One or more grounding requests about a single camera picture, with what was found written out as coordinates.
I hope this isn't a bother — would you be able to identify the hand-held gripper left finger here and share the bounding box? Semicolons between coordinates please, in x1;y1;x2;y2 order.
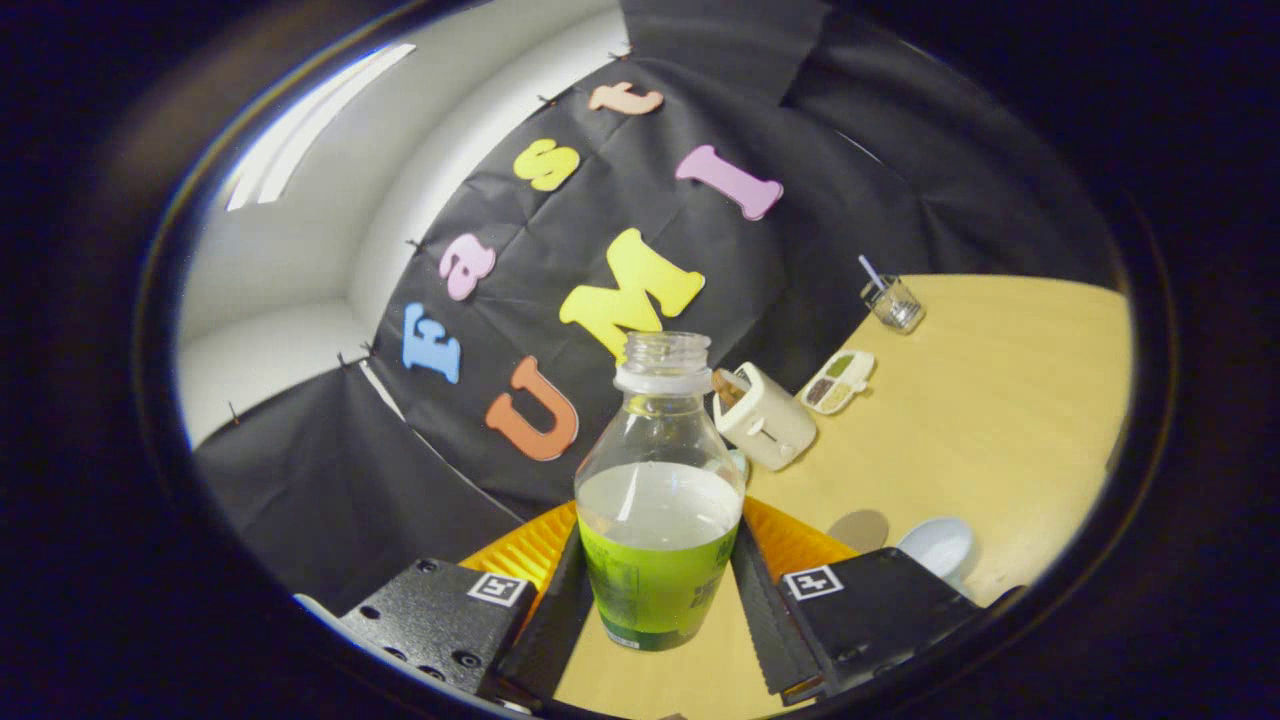
335;500;594;713

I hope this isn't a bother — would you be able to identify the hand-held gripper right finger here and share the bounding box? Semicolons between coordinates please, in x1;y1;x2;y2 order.
730;497;986;706

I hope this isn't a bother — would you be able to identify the clear juice bottle green label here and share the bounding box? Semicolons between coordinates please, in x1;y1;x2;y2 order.
574;331;747;653

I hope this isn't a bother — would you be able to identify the round brown coaster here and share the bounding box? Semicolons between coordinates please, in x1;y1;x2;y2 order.
828;509;891;554

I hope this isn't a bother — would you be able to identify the pale blue cup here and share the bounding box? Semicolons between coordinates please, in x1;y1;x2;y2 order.
895;516;975;591

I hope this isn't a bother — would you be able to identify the white toaster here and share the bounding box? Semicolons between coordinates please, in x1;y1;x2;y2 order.
712;362;818;472

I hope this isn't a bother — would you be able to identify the white divided dish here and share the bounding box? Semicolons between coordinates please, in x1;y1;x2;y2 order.
800;349;877;416

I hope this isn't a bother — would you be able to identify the wooden table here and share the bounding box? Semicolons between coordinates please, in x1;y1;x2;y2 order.
550;274;1136;720

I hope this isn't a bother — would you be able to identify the black backdrop cloth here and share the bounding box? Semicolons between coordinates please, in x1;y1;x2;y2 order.
190;0;1121;616

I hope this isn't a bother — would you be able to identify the long ceiling light panel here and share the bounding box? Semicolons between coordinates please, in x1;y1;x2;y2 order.
225;42;418;213

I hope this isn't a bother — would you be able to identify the wire mesh holder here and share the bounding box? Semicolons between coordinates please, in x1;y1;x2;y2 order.
861;275;926;334

